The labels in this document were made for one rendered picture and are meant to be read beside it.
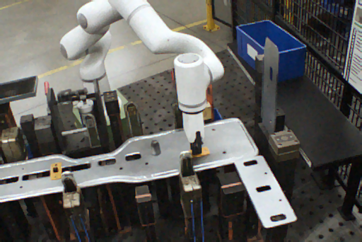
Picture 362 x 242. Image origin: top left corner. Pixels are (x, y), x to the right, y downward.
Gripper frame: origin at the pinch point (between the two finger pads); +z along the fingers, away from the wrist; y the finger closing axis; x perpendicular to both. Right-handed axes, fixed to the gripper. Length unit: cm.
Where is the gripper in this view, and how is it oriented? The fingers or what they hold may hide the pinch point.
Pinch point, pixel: (195, 146)
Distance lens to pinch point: 137.6
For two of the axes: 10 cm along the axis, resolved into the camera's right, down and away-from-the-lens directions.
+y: 1.4, 5.8, -8.0
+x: 9.8, -1.9, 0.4
